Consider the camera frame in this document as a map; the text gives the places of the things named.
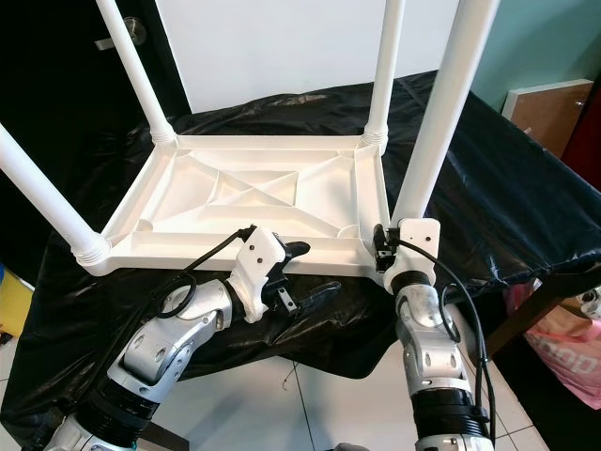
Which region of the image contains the white plastic table top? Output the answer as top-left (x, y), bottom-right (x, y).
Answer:
top-left (77, 132), bottom-right (395, 278)

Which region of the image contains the white plastic table leg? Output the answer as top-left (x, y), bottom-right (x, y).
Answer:
top-left (0, 122), bottom-right (114, 276)
top-left (96, 0), bottom-right (177, 147)
top-left (362, 0), bottom-right (407, 147)
top-left (390, 0), bottom-right (501, 226)

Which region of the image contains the black plastic sheet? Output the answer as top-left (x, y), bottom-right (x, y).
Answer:
top-left (0, 70), bottom-right (601, 450)

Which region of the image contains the yellow bag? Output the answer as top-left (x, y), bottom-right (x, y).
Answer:
top-left (0, 268), bottom-right (34, 339)

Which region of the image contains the white board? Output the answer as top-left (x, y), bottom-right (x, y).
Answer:
top-left (155, 0), bottom-right (470, 114)

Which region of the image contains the brown wooden cabinet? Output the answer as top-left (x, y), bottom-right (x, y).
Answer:
top-left (502, 80), bottom-right (594, 161)

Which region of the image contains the white grey small device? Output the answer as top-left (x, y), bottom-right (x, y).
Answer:
top-left (578, 289), bottom-right (601, 316)

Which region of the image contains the pink plastic bag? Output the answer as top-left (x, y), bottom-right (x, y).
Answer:
top-left (507, 282), bottom-right (601, 410)

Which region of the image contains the dark red cloth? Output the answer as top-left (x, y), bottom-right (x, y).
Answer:
top-left (563, 103), bottom-right (601, 189)

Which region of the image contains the black door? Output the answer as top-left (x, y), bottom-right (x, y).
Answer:
top-left (0, 0), bottom-right (191, 283)

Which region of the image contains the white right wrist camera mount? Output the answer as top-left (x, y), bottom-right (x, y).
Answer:
top-left (378, 218), bottom-right (442, 290)

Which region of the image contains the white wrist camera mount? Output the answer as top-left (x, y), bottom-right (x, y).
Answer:
top-left (378, 218), bottom-right (442, 290)
top-left (230, 225), bottom-right (287, 322)

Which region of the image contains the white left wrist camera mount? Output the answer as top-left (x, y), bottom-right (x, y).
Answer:
top-left (230, 225), bottom-right (287, 322)

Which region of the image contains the silver door handle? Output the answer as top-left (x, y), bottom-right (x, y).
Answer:
top-left (94, 17), bottom-right (149, 50)

